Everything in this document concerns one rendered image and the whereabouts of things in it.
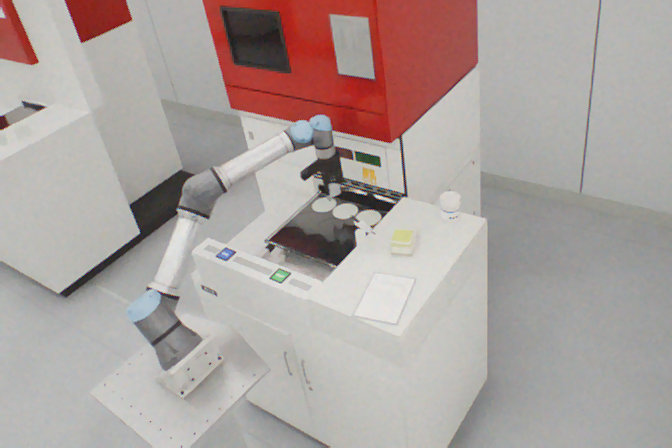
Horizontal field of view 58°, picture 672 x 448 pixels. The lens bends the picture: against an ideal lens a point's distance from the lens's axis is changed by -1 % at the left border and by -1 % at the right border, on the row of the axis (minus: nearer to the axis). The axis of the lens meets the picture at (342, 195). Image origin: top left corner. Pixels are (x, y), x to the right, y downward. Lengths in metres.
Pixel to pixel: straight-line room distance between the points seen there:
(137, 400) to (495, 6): 2.64
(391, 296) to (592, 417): 1.25
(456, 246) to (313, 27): 0.90
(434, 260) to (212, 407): 0.84
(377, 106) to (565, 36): 1.57
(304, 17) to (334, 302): 0.97
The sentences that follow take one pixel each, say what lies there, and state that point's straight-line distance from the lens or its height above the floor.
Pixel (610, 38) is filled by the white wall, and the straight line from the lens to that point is 3.43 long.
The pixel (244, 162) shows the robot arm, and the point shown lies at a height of 1.33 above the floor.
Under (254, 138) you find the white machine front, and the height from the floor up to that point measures 1.06.
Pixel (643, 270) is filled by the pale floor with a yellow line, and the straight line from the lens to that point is 3.57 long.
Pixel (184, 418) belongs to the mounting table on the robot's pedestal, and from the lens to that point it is 2.00.
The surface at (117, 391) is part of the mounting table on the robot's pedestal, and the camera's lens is 2.16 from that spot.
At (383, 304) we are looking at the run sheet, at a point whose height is 0.97.
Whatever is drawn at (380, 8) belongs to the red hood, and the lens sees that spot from 2.01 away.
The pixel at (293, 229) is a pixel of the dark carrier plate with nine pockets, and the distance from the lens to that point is 2.40.
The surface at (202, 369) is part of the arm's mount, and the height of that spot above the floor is 0.86.
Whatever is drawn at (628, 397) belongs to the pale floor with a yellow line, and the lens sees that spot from 2.99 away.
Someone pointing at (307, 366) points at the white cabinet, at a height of 0.59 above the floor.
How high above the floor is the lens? 2.33
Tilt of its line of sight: 34 degrees down
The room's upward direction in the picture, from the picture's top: 9 degrees counter-clockwise
